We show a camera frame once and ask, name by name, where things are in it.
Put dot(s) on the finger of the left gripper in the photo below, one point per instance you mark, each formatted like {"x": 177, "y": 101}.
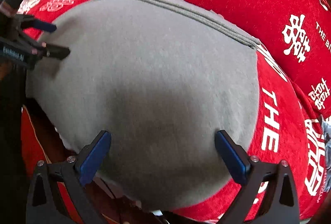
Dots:
{"x": 48, "y": 50}
{"x": 29, "y": 21}

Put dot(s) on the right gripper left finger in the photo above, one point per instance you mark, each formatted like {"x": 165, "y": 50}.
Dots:
{"x": 75, "y": 173}

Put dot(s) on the grey knit sweater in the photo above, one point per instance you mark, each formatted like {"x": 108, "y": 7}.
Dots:
{"x": 162, "y": 76}

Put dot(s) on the red wedding bed cover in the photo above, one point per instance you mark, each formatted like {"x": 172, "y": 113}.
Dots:
{"x": 286, "y": 129}

